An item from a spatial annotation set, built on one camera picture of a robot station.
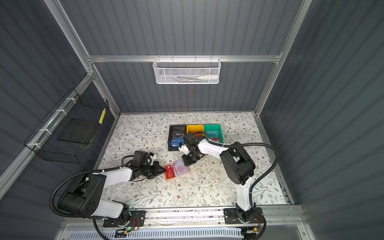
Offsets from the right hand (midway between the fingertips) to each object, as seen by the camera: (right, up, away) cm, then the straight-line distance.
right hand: (187, 163), depth 90 cm
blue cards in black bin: (-8, +13, +11) cm, 19 cm away
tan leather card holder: (+1, -3, 0) cm, 3 cm away
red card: (-10, -4, -2) cm, 11 cm away
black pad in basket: (-53, +21, -18) cm, 59 cm away
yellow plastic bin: (+7, +20, +16) cm, 26 cm away
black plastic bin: (-9, +16, +14) cm, 23 cm away
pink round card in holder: (-4, -3, +1) cm, 5 cm away
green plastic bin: (+19, +23, +13) cm, 32 cm away
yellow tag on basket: (-48, +29, -7) cm, 56 cm away
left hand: (-12, -4, -3) cm, 13 cm away
